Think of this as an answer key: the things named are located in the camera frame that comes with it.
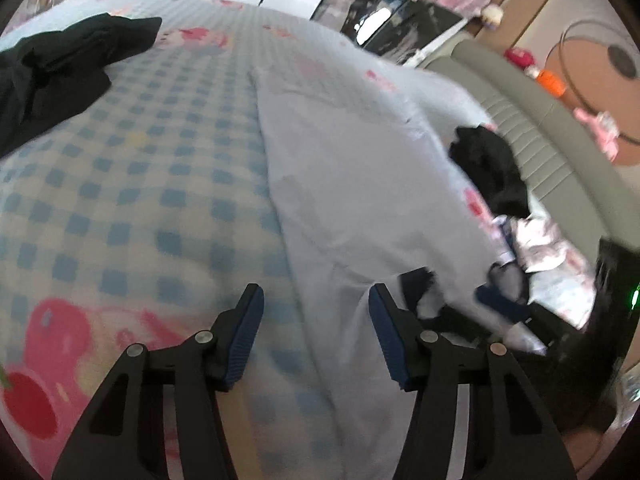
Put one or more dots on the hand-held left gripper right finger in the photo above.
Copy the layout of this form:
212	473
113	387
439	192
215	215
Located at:
392	345

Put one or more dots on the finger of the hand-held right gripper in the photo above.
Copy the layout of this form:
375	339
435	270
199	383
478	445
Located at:
417	285
500	302

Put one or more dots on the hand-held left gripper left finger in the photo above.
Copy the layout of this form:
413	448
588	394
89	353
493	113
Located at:
245	340

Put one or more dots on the white shirt with black trim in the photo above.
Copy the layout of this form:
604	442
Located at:
350	200

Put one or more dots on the cluttered clothes rack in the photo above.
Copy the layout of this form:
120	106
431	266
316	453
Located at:
385	10

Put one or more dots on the pink printed folded garment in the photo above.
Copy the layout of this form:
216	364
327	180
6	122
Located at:
542	247

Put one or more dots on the black folded garment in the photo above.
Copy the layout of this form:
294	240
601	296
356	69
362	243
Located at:
495	170

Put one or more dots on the pink plush toy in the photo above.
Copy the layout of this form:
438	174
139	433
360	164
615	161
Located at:
600	132

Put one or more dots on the grey padded headboard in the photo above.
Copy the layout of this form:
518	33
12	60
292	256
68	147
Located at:
550	125

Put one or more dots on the blue checked printed blanket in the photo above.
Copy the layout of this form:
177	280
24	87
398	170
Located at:
125	210

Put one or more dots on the orange plush toy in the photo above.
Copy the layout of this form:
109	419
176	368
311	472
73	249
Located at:
550	82

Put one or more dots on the red plush toy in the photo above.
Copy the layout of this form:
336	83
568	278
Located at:
517	57

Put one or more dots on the small cream plush toy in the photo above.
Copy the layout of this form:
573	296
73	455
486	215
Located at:
492	15

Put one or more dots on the black crumpled garment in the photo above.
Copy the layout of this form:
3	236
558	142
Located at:
50	75

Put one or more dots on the round glass wall lamp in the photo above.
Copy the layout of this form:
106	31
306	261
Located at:
620	57

